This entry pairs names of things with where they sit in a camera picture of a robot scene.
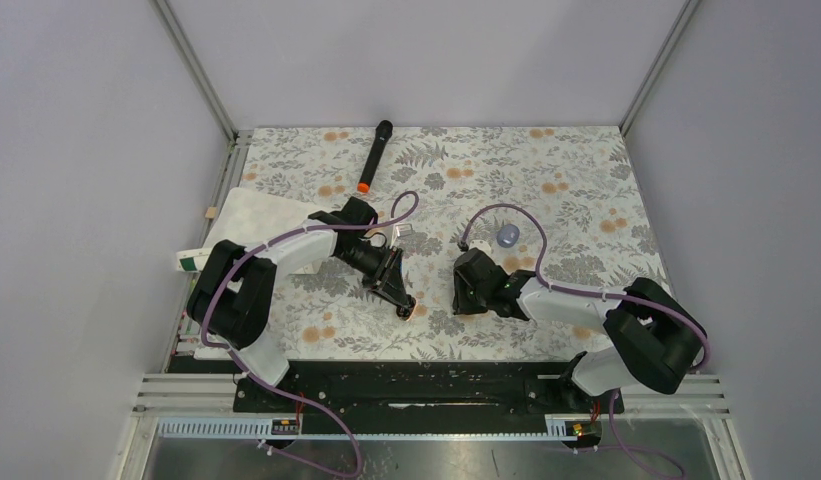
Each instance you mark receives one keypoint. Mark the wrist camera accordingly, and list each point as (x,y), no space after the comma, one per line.
(481,245)
(402,230)

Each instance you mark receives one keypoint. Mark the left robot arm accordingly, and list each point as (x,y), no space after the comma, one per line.
(233,294)

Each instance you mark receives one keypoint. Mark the floral tablecloth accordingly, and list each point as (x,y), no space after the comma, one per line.
(573,195)

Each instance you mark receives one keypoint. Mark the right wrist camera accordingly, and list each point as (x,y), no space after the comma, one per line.
(481,245)

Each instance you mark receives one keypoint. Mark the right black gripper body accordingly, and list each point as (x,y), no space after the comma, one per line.
(470,300)

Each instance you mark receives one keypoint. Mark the green white checkered mat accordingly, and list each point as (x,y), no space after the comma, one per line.
(247,218)

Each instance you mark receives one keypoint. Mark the purple earbud charging case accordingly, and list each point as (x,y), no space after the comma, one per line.
(508,236)

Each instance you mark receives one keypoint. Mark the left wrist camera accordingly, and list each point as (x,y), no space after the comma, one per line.
(402,230)

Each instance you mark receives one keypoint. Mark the black microphone orange tip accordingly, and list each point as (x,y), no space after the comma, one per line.
(383,133)

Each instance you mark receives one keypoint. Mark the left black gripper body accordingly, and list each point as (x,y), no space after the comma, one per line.
(388,263)

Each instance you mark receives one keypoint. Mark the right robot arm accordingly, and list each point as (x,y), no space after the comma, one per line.
(654,341)

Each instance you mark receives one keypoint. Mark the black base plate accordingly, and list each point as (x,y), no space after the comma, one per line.
(425,398)

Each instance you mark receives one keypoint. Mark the black earbud charging case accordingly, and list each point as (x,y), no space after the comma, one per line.
(405,313)

